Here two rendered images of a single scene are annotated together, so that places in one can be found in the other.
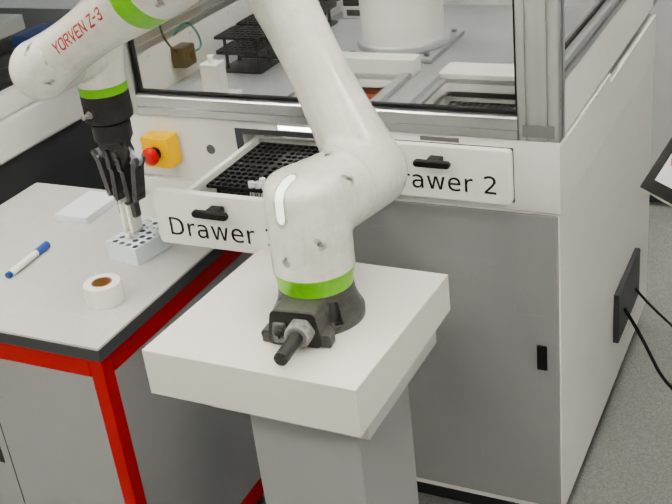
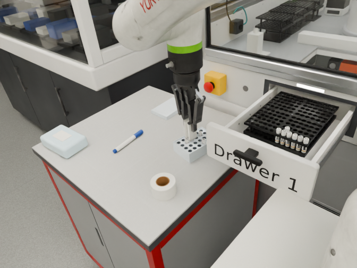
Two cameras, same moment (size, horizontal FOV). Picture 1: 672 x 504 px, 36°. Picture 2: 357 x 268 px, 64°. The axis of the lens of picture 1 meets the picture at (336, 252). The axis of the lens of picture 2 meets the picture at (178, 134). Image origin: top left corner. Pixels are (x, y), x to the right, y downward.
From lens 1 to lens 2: 126 cm
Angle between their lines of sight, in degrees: 17
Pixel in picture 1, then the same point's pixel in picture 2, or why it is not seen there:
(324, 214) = not seen: outside the picture
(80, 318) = (144, 204)
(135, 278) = (186, 174)
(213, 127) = (250, 76)
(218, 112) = (256, 67)
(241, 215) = (272, 161)
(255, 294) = (281, 252)
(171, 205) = (218, 137)
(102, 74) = (184, 35)
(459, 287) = not seen: outside the picture
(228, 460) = not seen: hidden behind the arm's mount
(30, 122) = (151, 53)
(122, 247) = (181, 149)
